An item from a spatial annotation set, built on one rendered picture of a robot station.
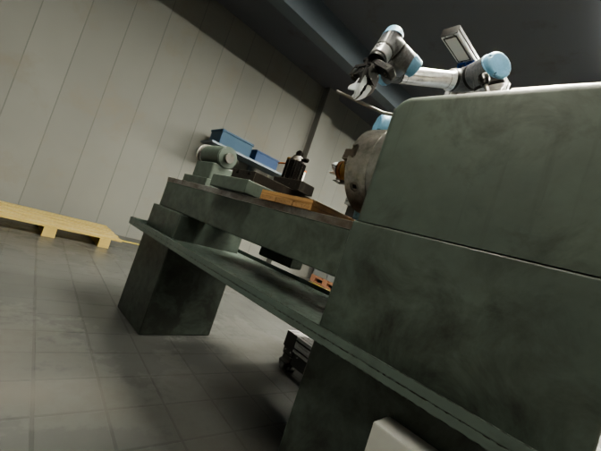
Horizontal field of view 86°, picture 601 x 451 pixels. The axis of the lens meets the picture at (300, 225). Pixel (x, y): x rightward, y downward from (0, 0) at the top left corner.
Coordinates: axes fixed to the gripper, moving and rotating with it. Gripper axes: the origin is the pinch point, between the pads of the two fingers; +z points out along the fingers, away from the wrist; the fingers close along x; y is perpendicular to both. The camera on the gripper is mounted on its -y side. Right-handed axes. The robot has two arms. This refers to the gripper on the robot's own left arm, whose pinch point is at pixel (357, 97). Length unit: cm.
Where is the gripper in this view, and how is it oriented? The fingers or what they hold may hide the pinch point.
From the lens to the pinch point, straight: 124.9
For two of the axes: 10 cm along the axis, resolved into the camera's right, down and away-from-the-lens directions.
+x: -5.2, -5.4, -6.6
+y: -6.8, -2.0, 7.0
